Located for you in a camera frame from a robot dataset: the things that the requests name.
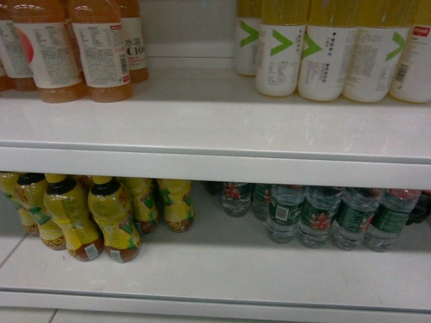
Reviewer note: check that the orange juice bottle front left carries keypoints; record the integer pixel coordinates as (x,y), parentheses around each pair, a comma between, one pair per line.
(43,33)

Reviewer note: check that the water bottle behind front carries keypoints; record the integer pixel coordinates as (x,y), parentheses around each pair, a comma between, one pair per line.
(390,218)

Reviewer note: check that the lemon tea bottle back right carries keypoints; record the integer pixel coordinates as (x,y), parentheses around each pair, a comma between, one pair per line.
(179,213)

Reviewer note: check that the white metal shelf board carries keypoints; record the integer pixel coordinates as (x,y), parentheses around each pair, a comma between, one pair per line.
(223,267)

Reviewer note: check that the upper white shelf board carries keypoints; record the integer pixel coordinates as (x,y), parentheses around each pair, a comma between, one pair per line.
(212,124)

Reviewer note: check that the yellow vitamin drink bottle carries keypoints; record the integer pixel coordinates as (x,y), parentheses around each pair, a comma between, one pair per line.
(248,19)

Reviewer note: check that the lemon tea bottle edge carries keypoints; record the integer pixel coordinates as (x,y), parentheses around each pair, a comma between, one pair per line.
(8,182)

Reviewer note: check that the orange juice bottle front right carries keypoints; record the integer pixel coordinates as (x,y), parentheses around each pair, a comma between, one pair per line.
(99,34)

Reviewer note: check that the yellow vitamin drink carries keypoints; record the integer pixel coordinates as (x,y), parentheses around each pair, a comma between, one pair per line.
(328,46)
(281,36)
(382,35)

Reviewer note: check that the orange juice bottle left edge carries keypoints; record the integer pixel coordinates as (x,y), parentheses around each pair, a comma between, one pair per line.
(12,54)

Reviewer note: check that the cola bottle red label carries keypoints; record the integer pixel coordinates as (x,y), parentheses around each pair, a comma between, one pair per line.
(421,210)

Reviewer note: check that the clear water bottle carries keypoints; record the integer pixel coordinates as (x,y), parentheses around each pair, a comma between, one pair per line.
(357,208)

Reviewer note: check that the yellow vitamin drink right edge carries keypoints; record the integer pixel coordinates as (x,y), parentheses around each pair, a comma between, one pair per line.
(411,81)

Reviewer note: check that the water bottle team label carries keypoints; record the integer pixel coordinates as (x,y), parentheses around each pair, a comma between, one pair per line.
(318,212)

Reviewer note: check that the lemon tea bottle front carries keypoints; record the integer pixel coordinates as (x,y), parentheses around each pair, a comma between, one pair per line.
(110,204)

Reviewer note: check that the water bottle far left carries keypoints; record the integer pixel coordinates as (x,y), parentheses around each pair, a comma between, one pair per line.
(236,198)

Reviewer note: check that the lemon tea bottle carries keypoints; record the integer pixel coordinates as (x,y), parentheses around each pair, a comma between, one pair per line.
(144,209)
(66,202)
(179,213)
(30,189)
(110,204)

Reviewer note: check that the water bottle barcode label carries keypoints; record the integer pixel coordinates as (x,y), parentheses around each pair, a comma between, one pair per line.
(284,212)

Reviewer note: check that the orange juice bottle C100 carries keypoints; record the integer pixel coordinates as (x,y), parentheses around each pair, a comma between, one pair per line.
(134,40)

